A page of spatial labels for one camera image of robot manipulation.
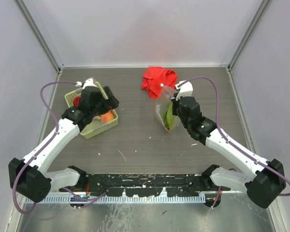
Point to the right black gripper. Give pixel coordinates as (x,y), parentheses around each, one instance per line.
(175,102)

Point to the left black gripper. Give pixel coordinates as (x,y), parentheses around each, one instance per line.
(112,102)

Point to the orange peach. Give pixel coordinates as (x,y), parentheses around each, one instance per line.
(105,118)

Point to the green leafy vegetable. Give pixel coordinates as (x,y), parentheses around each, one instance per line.
(168,116)

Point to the clear zip top bag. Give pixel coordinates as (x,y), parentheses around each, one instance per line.
(161,103)

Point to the green plastic basket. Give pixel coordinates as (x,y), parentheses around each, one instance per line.
(96,126)

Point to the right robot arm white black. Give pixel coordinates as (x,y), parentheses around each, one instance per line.
(262,180)

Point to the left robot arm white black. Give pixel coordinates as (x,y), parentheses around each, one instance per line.
(29,176)

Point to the red strawberry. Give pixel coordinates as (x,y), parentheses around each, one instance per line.
(76,101)

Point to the red crumpled cloth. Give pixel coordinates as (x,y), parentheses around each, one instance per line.
(154,77)

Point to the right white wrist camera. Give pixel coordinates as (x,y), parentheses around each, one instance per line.
(184,89)

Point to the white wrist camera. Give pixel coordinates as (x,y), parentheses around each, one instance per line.
(91,82)
(184,89)

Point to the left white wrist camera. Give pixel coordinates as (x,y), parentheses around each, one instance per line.
(91,82)

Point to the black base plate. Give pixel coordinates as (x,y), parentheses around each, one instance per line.
(144,185)

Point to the slotted cable duct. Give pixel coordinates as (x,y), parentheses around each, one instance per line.
(163,198)

